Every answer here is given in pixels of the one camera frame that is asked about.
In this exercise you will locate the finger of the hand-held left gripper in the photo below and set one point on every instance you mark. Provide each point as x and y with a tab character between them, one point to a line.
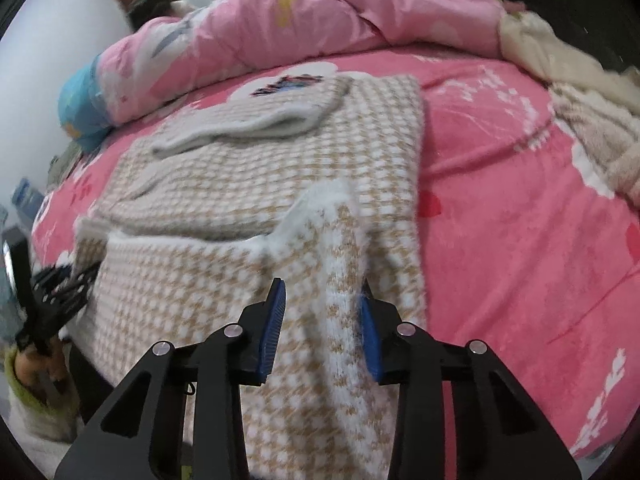
65	279
65	307

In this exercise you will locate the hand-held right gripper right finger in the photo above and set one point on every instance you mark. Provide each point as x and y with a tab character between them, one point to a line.
371	340

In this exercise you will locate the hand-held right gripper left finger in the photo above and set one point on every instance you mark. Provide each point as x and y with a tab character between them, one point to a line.
272	330

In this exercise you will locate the beige houndstooth coat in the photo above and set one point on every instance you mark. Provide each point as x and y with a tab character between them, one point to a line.
225	185

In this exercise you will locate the person's left hand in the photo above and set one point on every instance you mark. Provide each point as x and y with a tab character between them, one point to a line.
30	370

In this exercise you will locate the pale blue plastic item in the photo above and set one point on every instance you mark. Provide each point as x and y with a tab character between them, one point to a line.
30	200

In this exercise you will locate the grey-green patterned cloth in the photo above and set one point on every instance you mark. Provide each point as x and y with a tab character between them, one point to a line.
62	165

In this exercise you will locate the pink floral blanket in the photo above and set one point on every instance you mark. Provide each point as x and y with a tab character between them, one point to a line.
500	210

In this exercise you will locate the pink and blue printed quilt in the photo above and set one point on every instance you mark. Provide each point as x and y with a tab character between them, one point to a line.
300	25

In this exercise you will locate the beige fluffy garment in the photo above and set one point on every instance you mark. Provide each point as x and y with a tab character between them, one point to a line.
600	130

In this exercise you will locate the cream cloth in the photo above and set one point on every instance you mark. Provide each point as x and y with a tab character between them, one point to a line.
545	50

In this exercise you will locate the black headboard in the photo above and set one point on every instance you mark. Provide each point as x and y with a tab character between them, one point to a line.
575	10

